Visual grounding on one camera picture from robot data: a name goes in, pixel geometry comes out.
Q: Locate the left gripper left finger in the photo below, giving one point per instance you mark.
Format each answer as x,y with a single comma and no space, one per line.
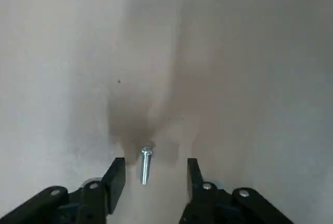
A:
114,182

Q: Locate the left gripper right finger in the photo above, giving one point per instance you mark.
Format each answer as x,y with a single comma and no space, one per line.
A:
195,182

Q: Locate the long silver screw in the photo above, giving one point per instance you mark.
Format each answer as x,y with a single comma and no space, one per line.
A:
144,166

